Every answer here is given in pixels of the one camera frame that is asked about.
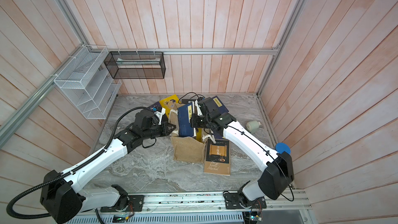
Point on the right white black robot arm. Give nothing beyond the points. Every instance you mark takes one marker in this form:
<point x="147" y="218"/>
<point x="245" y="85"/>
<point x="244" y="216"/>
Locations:
<point x="277" y="168"/>

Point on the black wire mesh basket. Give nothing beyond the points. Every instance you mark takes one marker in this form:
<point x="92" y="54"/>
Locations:
<point x="135" y="64"/>

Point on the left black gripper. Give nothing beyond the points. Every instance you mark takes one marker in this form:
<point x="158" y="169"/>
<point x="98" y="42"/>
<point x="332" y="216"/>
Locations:
<point x="166" y="131"/>

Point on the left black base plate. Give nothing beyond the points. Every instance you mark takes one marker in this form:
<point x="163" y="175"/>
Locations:
<point x="130" y="203"/>

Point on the dark old man book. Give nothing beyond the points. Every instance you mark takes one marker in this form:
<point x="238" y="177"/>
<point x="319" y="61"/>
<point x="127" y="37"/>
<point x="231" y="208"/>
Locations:
<point x="155" y="105"/>

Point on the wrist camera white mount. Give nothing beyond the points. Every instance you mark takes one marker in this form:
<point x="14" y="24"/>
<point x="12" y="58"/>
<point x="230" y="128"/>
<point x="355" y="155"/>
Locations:
<point x="160" y="113"/>
<point x="197" y="108"/>

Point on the clear jar blue lid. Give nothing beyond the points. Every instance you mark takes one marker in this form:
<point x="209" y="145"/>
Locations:
<point x="282" y="147"/>

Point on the aluminium mounting rail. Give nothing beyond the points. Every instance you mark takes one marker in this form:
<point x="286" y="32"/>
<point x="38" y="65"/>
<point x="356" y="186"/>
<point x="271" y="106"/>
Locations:
<point x="205" y="202"/>

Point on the burlap canvas tote bag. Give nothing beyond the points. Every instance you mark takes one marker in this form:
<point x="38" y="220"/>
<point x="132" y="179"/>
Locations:
<point x="188" y="149"/>

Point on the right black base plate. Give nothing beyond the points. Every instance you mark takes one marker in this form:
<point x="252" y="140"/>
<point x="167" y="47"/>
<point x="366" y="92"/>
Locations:
<point x="236" y="200"/>

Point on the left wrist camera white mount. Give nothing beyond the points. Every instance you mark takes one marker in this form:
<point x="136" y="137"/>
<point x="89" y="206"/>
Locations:
<point x="160" y="113"/>

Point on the yellow cartoon book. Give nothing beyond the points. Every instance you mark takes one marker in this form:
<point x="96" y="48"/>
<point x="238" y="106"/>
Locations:
<point x="169" y="103"/>

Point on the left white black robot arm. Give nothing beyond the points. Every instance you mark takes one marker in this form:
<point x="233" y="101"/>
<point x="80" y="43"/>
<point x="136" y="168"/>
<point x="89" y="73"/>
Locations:
<point x="65" y="198"/>

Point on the white wire mesh shelf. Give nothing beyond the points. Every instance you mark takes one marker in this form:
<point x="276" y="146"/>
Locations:
<point x="87" y="83"/>

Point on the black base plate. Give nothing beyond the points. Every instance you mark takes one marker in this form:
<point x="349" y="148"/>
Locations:
<point x="236" y="200"/>
<point x="130" y="203"/>

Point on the brown gold cover book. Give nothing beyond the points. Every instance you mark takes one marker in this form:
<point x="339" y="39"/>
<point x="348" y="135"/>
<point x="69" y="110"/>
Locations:
<point x="217" y="157"/>

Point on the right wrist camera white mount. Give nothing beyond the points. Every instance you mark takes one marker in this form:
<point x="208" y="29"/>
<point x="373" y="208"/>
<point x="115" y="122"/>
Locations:
<point x="197" y="108"/>

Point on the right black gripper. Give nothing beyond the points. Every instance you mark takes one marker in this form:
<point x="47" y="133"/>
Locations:
<point x="194" y="121"/>

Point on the navy book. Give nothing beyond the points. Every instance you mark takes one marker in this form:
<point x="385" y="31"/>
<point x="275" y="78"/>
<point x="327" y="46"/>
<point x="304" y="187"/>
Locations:
<point x="221" y="107"/>
<point x="184" y="116"/>

